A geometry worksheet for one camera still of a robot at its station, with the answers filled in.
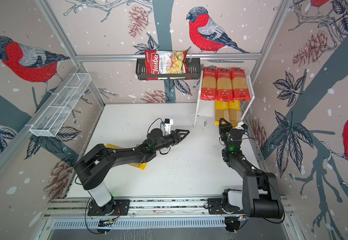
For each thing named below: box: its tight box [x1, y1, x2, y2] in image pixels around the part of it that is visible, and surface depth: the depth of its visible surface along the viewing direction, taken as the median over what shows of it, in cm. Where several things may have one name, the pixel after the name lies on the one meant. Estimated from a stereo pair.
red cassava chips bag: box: [145, 49, 192, 81], surface depth 89 cm
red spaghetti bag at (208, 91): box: [200, 65, 217, 101], surface depth 83 cm
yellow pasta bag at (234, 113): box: [228, 99, 242, 128], surface depth 92 cm
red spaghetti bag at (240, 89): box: [231, 67, 252, 102], surface depth 82 cm
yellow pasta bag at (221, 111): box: [214, 100, 229, 127], surface depth 91 cm
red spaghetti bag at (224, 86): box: [216, 67, 234, 103], surface depth 83 cm
